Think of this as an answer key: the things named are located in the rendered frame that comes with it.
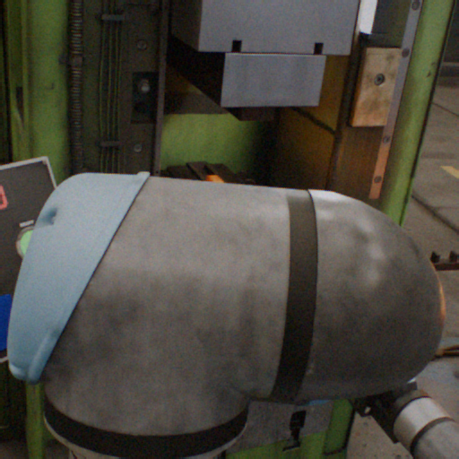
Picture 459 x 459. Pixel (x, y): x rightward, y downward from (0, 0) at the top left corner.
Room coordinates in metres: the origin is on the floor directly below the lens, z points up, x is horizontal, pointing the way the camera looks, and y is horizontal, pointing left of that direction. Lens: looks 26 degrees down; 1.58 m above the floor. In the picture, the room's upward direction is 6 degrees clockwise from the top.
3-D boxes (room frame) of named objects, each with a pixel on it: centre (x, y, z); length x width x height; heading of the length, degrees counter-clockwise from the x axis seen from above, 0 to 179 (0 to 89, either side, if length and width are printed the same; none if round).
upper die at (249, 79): (1.32, 0.04, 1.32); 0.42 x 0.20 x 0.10; 25
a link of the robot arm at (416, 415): (0.67, -0.30, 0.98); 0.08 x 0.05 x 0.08; 115
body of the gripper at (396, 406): (0.74, -0.26, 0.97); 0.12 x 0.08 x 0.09; 25
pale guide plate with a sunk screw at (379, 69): (1.38, -0.28, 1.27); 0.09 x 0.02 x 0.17; 115
